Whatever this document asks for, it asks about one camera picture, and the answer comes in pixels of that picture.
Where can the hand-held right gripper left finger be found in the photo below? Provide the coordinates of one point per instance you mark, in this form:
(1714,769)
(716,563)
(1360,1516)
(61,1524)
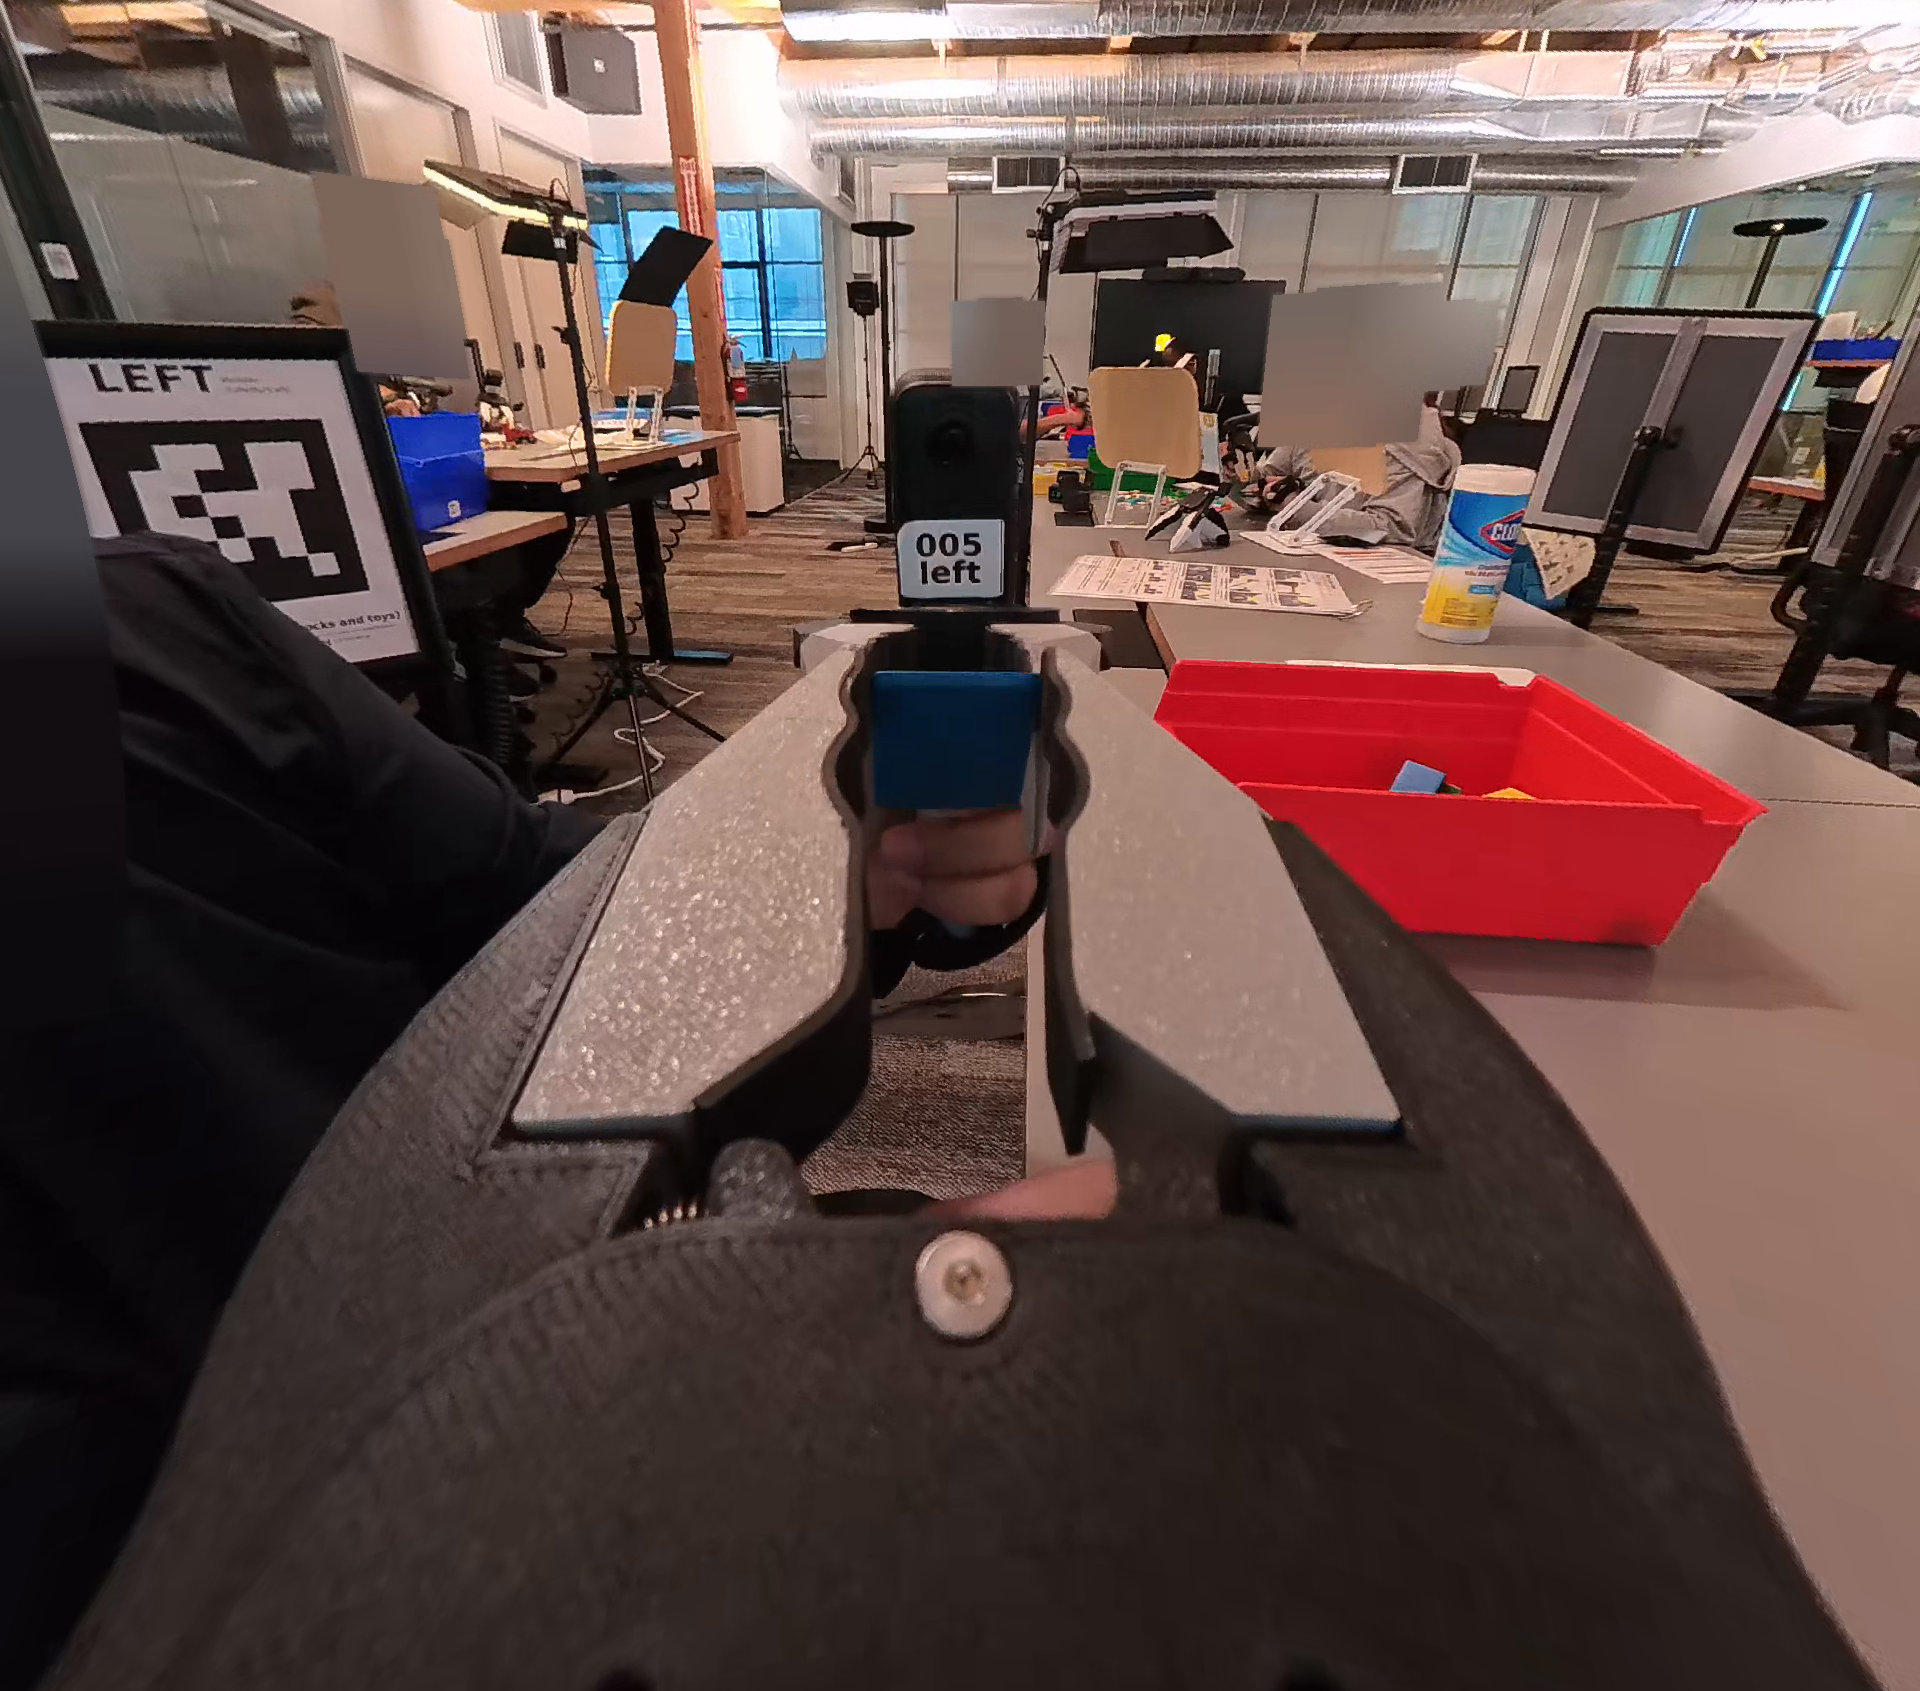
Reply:
(721,943)

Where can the black softbox light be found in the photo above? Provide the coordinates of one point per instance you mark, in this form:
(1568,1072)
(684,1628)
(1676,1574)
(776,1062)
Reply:
(1148,239)

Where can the wipes canister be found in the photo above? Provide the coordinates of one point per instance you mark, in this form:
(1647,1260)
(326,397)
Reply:
(1479,567)

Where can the dark wall box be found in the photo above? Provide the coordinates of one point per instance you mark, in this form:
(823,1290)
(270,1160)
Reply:
(592,69)

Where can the red wooden column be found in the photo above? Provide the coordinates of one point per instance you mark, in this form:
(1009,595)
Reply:
(703,297)

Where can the red plastic bin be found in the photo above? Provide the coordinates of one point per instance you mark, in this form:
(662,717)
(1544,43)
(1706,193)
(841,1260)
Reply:
(1500,883)

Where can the black white marker sign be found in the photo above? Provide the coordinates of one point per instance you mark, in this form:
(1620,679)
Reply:
(195,491)

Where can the black monitor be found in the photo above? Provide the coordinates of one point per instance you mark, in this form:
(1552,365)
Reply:
(1200,335)

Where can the person's left hand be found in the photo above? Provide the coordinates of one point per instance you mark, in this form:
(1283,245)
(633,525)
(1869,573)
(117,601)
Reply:
(961,875)

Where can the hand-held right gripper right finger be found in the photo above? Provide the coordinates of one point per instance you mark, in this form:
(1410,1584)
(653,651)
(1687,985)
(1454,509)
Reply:
(1200,957)

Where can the black floor lamp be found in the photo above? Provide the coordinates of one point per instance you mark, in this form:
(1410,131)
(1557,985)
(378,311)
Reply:
(882,227)
(1780,227)

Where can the wooden office desk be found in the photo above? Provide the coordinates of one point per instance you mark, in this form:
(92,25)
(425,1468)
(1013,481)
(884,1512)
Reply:
(630,449)

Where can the red fire extinguisher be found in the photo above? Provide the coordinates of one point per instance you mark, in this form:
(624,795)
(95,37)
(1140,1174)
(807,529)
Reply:
(735,375)

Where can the black framed panel on stand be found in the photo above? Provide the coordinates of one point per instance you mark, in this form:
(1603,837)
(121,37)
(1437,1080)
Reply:
(1620,431)
(1882,477)

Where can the black light flag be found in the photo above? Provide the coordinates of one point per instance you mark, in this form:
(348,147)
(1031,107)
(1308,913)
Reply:
(668,267)

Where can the light panel on tripod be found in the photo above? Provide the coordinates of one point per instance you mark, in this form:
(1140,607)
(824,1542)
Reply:
(495,197)

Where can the wooden board stand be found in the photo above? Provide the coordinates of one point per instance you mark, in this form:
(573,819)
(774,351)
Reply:
(642,349)
(1140,417)

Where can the person's left forearm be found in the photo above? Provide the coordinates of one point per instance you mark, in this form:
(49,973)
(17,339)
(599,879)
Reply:
(301,823)

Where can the blue plastic bin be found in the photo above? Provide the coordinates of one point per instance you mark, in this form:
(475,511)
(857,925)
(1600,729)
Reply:
(434,477)

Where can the black office chair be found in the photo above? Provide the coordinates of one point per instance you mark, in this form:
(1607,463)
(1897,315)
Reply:
(1852,643)

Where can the blue wooden block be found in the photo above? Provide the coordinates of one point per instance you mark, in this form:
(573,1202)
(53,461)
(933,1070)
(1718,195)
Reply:
(956,739)
(1419,779)

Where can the printed paper sheet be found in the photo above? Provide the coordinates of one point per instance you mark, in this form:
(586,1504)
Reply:
(1200,587)
(1381,565)

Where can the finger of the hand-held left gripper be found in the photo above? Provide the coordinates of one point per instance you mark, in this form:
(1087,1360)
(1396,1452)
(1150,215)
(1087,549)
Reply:
(819,643)
(1089,637)

